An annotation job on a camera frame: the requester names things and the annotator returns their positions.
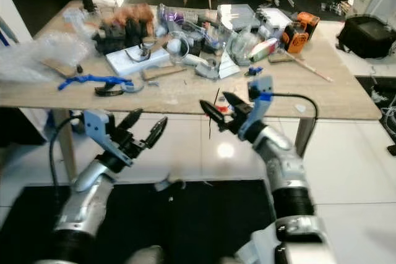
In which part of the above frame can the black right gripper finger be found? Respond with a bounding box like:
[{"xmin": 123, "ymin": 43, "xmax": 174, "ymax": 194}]
[
  {"xmin": 222, "ymin": 91, "xmax": 246, "ymax": 117},
  {"xmin": 199, "ymin": 100, "xmax": 231, "ymax": 130}
]

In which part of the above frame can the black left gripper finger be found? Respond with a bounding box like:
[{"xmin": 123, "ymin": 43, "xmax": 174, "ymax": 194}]
[
  {"xmin": 120, "ymin": 108, "xmax": 144, "ymax": 132},
  {"xmin": 145, "ymin": 116, "xmax": 170, "ymax": 152}
]

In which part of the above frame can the thin black stick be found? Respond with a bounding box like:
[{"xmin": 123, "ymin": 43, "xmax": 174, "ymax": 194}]
[{"xmin": 207, "ymin": 88, "xmax": 221, "ymax": 140}]

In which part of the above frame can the white triangular packaging piece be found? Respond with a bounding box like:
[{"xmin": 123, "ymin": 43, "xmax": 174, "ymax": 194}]
[{"xmin": 216, "ymin": 50, "xmax": 243, "ymax": 80}]

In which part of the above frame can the black crumpled wrapper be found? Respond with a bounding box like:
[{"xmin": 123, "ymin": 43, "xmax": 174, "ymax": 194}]
[{"xmin": 94, "ymin": 83, "xmax": 125, "ymax": 97}]

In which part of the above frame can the white flat box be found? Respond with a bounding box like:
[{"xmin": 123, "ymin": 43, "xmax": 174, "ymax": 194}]
[{"xmin": 105, "ymin": 46, "xmax": 171, "ymax": 77}]

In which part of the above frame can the green red plastic bottle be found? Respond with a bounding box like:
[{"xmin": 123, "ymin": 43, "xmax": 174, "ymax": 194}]
[{"xmin": 247, "ymin": 38, "xmax": 280, "ymax": 63}]

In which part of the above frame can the long wooden stick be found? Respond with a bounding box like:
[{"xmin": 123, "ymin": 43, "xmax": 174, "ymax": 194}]
[{"xmin": 283, "ymin": 53, "xmax": 335, "ymax": 83}]

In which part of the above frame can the clear plastic storage box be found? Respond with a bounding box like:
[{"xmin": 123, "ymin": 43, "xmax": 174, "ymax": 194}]
[{"xmin": 216, "ymin": 4, "xmax": 255, "ymax": 30}]

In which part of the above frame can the flat wooden board piece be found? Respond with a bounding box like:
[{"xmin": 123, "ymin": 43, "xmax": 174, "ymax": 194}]
[{"xmin": 40, "ymin": 59, "xmax": 85, "ymax": 79}]

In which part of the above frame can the black floor mat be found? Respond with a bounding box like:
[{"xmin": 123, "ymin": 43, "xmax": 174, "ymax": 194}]
[{"xmin": 0, "ymin": 180, "xmax": 280, "ymax": 264}]

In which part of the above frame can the clear bubble wrap sheet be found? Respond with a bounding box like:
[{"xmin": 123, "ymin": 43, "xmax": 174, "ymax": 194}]
[{"xmin": 3, "ymin": 31, "xmax": 95, "ymax": 83}]

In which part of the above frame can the black fabric bag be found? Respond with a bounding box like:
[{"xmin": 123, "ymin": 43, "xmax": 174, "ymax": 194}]
[{"xmin": 337, "ymin": 14, "xmax": 396, "ymax": 60}]

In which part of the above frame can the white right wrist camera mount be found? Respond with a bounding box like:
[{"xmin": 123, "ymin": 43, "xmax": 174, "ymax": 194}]
[{"xmin": 247, "ymin": 75, "xmax": 275, "ymax": 119}]

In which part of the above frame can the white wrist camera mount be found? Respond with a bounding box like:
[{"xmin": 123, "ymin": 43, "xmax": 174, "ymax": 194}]
[
  {"xmin": 84, "ymin": 109, "xmax": 116, "ymax": 153},
  {"xmin": 247, "ymin": 75, "xmax": 275, "ymax": 119}
]

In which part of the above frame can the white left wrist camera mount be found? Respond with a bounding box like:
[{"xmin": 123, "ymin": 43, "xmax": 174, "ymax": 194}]
[{"xmin": 84, "ymin": 109, "xmax": 116, "ymax": 153}]

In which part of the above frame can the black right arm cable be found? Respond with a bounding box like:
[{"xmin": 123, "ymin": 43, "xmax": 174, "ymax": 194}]
[{"xmin": 272, "ymin": 93, "xmax": 320, "ymax": 136}]

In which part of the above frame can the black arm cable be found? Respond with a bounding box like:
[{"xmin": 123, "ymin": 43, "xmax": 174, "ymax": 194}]
[
  {"xmin": 49, "ymin": 114, "xmax": 87, "ymax": 192},
  {"xmin": 272, "ymin": 93, "xmax": 320, "ymax": 136}
]

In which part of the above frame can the black strap loop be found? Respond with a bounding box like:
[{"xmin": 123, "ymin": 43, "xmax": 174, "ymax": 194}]
[{"xmin": 127, "ymin": 44, "xmax": 156, "ymax": 64}]

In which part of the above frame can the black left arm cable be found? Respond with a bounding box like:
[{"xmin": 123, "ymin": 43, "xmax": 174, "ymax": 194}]
[{"xmin": 49, "ymin": 114, "xmax": 87, "ymax": 192}]

